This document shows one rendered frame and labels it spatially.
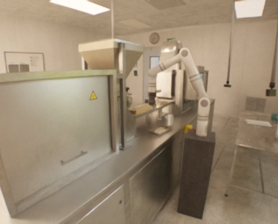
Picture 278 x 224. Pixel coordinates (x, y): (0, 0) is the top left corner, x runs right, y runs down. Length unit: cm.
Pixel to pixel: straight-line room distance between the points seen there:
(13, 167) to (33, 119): 20
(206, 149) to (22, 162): 121
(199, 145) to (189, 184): 39
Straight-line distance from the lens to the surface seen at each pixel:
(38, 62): 500
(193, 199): 171
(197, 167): 151
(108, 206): 95
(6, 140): 74
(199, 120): 142
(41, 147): 81
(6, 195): 79
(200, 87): 142
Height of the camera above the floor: 134
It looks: 14 degrees down
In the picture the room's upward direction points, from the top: straight up
